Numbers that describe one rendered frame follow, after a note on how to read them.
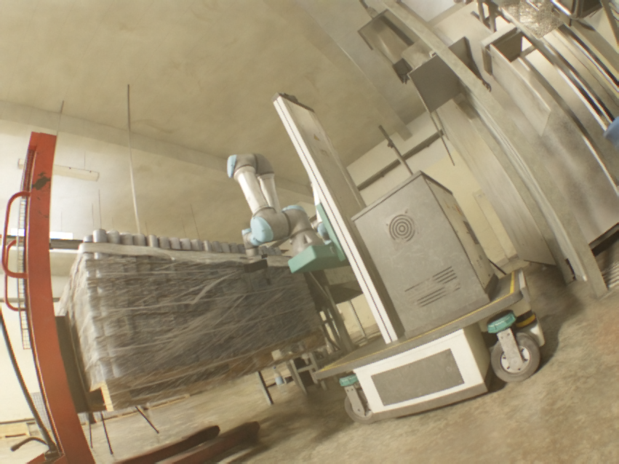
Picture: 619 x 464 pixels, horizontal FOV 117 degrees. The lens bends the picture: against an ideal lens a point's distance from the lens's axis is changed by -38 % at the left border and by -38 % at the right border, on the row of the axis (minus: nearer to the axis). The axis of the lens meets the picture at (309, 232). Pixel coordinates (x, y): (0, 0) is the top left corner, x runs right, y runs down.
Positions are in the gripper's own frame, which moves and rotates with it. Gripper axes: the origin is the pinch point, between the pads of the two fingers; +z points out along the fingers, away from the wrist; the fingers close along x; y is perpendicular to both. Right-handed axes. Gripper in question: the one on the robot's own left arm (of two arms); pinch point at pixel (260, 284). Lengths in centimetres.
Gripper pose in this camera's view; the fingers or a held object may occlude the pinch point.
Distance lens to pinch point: 167.8
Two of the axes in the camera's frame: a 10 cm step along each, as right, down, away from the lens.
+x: -6.5, 1.6, -7.4
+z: 1.9, 9.8, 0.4
